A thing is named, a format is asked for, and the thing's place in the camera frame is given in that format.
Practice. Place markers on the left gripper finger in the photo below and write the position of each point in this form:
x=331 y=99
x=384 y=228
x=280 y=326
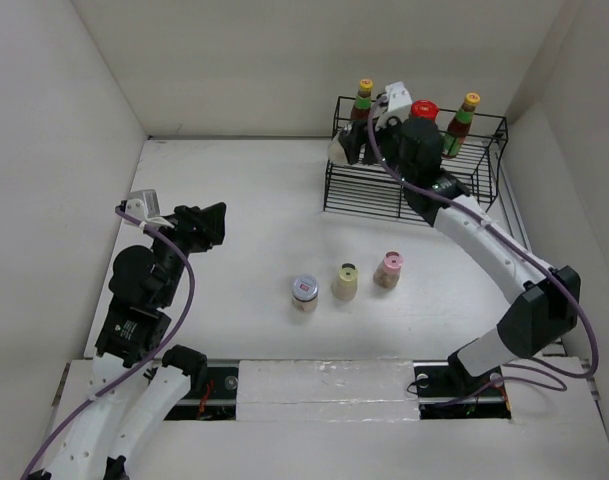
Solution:
x=213 y=213
x=214 y=233

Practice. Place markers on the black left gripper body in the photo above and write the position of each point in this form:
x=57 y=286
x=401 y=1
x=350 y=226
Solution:
x=187 y=239

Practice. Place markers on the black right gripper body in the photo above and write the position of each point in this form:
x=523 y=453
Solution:
x=387 y=140

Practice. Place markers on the yellow cap chili sauce bottle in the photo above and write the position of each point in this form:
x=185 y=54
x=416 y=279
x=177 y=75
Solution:
x=362 y=101

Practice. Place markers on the black cap spice shaker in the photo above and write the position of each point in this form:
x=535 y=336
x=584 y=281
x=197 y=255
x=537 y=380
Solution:
x=336 y=151

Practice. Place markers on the red lid chili jar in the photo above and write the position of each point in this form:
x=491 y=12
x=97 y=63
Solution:
x=424 y=109

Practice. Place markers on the green label sauce bottle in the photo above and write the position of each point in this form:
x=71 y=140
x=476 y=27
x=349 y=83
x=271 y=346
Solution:
x=459 y=126

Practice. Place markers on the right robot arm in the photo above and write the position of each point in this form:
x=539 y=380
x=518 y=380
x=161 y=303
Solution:
x=543 y=300

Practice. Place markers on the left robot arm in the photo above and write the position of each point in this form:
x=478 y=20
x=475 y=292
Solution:
x=138 y=376

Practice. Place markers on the white lid jar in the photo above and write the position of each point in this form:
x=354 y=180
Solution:
x=305 y=292

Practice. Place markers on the pink lid spice shaker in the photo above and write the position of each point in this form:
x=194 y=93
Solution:
x=388 y=273

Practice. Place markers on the yellow lid spice shaker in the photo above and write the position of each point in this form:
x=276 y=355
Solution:
x=345 y=284

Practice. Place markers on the black wire rack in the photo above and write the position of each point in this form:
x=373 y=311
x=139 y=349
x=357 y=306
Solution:
x=368 y=191

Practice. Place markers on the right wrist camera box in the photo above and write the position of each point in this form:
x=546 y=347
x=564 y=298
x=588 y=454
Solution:
x=394 y=106

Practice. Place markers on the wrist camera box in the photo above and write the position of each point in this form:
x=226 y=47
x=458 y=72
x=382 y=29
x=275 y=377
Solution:
x=394 y=106
x=141 y=208

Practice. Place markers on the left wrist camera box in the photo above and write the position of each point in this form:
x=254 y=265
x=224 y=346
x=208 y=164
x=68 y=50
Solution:
x=141 y=208

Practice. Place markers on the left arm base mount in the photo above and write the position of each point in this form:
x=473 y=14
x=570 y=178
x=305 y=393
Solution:
x=217 y=398

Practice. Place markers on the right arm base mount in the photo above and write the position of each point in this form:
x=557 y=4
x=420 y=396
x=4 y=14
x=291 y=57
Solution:
x=442 y=395

